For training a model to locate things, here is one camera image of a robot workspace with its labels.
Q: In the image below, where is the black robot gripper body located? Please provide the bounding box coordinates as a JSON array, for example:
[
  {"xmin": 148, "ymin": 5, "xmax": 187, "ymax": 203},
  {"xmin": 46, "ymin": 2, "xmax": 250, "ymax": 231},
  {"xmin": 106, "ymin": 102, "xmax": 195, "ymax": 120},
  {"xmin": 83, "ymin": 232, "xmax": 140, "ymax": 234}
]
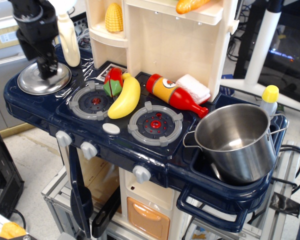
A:
[{"xmin": 16, "ymin": 14, "xmax": 59, "ymax": 62}]

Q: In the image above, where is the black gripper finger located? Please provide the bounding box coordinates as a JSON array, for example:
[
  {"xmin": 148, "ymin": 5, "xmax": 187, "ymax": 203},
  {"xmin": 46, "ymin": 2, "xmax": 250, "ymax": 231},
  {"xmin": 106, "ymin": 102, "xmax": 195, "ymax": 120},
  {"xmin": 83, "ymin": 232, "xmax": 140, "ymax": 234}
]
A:
[
  {"xmin": 46, "ymin": 54, "xmax": 58, "ymax": 77},
  {"xmin": 36, "ymin": 57, "xmax": 50, "ymax": 80}
]

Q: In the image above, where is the stainless steel pot lid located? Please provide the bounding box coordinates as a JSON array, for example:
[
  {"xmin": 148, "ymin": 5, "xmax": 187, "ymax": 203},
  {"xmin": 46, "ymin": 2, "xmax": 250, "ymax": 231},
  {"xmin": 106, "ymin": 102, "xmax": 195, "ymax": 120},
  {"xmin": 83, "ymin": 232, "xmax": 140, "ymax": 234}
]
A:
[{"xmin": 17, "ymin": 62, "xmax": 71, "ymax": 96}]

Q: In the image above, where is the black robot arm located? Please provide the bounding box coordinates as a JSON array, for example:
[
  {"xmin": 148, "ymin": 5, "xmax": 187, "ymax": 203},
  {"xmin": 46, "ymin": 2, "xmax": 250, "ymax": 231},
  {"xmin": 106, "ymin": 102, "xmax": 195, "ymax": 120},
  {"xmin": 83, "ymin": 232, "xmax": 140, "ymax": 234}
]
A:
[{"xmin": 11, "ymin": 0, "xmax": 59, "ymax": 80}]

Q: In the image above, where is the cream toy bottle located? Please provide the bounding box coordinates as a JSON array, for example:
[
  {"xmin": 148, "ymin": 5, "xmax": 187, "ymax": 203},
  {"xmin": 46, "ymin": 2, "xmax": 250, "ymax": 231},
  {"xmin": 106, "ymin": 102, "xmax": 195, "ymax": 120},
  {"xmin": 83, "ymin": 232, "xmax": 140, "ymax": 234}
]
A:
[{"xmin": 57, "ymin": 13, "xmax": 81, "ymax": 67}]

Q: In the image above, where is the grey toy dishwasher cabinet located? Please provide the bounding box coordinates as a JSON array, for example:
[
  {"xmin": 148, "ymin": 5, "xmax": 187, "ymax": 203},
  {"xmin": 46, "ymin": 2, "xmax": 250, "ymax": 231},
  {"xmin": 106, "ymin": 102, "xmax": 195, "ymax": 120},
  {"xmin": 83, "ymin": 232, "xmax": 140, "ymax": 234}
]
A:
[{"xmin": 0, "ymin": 0, "xmax": 37, "ymax": 131}]

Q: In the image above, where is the left grey toy burner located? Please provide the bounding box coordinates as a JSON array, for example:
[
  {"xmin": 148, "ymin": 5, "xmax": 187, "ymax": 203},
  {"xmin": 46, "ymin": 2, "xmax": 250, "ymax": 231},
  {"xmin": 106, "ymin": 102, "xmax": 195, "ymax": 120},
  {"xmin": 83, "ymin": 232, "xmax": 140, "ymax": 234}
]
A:
[{"xmin": 68, "ymin": 81, "xmax": 114, "ymax": 121}]

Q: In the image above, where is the grey toy burner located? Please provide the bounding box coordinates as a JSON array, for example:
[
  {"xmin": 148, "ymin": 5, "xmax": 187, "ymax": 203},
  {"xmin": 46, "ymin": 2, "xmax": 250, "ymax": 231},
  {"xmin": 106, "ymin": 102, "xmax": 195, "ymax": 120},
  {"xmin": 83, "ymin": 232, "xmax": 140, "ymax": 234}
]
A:
[
  {"xmin": 127, "ymin": 101, "xmax": 184, "ymax": 147},
  {"xmin": 68, "ymin": 81, "xmax": 114, "ymax": 121}
]

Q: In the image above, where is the yellow toy corn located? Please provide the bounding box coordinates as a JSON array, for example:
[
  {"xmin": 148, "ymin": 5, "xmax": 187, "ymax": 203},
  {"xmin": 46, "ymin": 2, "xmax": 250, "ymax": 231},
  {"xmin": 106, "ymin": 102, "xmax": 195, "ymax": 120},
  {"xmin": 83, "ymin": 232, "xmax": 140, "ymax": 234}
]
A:
[{"xmin": 104, "ymin": 2, "xmax": 124, "ymax": 33}]

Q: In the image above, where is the left grey stove knob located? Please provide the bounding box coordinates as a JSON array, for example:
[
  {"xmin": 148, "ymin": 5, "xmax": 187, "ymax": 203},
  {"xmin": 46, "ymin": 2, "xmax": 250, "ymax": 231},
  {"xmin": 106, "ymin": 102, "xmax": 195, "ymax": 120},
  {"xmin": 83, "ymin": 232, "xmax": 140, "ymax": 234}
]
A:
[{"xmin": 55, "ymin": 130, "xmax": 72, "ymax": 148}]

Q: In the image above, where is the grey stove knob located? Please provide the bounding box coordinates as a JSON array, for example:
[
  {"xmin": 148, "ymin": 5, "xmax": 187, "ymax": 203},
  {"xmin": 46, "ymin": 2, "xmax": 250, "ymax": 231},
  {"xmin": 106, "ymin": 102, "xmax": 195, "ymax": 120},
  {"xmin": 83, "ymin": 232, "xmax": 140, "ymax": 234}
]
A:
[
  {"xmin": 80, "ymin": 141, "xmax": 98, "ymax": 160},
  {"xmin": 55, "ymin": 130, "xmax": 72, "ymax": 148},
  {"xmin": 132, "ymin": 165, "xmax": 151, "ymax": 184}
]

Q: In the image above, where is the yellow toy banana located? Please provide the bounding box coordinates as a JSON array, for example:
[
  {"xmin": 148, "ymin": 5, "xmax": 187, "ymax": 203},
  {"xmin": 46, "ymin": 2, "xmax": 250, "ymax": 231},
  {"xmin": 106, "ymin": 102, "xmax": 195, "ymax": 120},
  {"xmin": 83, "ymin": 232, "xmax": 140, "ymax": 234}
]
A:
[{"xmin": 107, "ymin": 73, "xmax": 141, "ymax": 119}]

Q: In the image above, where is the grey oval button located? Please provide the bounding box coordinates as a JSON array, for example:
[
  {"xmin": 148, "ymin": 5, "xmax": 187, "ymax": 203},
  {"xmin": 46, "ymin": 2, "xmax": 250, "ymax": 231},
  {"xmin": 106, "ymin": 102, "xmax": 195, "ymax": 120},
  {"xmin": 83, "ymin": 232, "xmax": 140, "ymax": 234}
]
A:
[{"xmin": 102, "ymin": 123, "xmax": 121, "ymax": 135}]

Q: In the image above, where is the middle grey stove knob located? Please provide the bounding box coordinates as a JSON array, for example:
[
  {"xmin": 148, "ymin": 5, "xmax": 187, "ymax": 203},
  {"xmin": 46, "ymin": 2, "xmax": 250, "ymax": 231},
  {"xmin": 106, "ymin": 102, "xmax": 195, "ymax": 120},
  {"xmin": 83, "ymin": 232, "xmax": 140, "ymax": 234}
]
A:
[{"xmin": 80, "ymin": 141, "xmax": 98, "ymax": 160}]

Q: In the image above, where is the cream toy kitchen shelf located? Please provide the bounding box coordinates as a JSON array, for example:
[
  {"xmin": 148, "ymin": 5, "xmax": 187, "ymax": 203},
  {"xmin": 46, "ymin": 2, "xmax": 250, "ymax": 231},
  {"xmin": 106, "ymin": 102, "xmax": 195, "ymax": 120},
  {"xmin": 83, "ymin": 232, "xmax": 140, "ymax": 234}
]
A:
[{"xmin": 85, "ymin": 0, "xmax": 239, "ymax": 102}]

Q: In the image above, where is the red toy ketchup bottle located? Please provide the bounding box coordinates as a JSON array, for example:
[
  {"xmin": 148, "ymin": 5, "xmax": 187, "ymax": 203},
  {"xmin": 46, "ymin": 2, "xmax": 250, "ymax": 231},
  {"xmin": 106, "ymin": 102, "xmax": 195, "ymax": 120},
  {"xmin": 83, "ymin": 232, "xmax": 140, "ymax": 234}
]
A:
[{"xmin": 146, "ymin": 74, "xmax": 209, "ymax": 119}]

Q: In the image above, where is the right grey toy burner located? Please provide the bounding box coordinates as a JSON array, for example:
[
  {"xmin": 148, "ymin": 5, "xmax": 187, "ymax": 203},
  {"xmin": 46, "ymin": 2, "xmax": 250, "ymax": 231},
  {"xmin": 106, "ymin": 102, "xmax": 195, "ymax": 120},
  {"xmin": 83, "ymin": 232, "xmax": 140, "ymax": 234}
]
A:
[{"xmin": 127, "ymin": 101, "xmax": 184, "ymax": 147}]

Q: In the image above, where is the black computer tower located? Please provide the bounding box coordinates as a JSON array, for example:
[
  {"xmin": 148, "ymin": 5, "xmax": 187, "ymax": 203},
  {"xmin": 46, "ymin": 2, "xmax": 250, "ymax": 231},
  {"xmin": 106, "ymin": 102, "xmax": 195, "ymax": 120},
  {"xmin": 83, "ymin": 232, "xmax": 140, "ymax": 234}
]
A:
[{"xmin": 0, "ymin": 135, "xmax": 24, "ymax": 219}]

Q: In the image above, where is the dark blue toy ladle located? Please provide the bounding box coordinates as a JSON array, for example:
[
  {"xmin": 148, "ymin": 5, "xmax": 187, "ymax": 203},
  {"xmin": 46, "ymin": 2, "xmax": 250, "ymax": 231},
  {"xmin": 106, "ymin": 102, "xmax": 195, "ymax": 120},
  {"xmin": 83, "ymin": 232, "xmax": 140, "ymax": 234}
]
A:
[{"xmin": 69, "ymin": 145, "xmax": 93, "ymax": 238}]

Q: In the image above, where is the orange toy bread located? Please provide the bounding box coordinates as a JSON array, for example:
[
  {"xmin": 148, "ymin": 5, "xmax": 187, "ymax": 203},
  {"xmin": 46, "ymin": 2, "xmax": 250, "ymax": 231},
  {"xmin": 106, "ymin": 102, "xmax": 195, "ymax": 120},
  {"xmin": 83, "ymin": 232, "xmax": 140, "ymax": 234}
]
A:
[{"xmin": 175, "ymin": 0, "xmax": 210, "ymax": 15}]

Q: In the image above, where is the right grey stove knob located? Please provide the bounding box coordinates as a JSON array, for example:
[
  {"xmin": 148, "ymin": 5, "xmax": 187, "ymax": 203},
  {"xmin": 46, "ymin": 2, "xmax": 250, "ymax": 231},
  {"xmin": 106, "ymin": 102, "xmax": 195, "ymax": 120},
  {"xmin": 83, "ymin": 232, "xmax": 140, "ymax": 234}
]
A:
[{"xmin": 132, "ymin": 165, "xmax": 151, "ymax": 184}]

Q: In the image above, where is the white toy sponge block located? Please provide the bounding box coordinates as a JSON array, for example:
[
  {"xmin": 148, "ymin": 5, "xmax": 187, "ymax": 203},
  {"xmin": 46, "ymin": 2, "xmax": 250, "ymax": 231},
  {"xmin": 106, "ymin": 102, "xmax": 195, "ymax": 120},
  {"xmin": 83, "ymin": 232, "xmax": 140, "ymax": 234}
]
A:
[{"xmin": 175, "ymin": 74, "xmax": 211, "ymax": 105}]

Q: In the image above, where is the orange toy oven drawer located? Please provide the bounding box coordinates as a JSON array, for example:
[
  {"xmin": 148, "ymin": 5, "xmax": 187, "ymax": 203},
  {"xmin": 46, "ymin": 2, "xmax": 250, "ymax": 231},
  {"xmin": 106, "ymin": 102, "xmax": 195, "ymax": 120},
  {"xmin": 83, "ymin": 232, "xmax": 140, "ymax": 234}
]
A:
[{"xmin": 127, "ymin": 197, "xmax": 170, "ymax": 240}]

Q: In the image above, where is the dark blue toy kitchen counter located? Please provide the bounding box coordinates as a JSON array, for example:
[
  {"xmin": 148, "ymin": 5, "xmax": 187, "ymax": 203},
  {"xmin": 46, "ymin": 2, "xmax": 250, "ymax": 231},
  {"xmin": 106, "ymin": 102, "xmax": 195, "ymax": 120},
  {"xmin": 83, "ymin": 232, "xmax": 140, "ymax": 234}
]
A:
[{"xmin": 3, "ymin": 43, "xmax": 290, "ymax": 234}]

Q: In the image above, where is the clear bottle yellow cap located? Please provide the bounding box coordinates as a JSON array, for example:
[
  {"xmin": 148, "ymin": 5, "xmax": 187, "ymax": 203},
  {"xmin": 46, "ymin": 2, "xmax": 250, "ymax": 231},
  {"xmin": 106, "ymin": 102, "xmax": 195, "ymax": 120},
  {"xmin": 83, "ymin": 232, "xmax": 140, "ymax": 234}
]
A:
[{"xmin": 260, "ymin": 85, "xmax": 279, "ymax": 117}]

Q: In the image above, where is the black toy oven door handle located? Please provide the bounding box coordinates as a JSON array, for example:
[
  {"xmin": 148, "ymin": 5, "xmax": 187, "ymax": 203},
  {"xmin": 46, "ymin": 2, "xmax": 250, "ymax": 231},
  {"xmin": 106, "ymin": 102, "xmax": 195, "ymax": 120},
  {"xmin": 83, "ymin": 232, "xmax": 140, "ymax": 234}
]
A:
[{"xmin": 91, "ymin": 186, "xmax": 121, "ymax": 238}]

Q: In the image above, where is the white stand frame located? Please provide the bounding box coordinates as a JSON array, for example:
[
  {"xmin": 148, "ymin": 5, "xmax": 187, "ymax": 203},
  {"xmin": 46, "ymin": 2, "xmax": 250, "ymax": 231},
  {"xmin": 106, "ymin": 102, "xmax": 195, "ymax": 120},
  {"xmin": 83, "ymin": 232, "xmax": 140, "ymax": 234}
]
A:
[{"xmin": 221, "ymin": 0, "xmax": 300, "ymax": 111}]

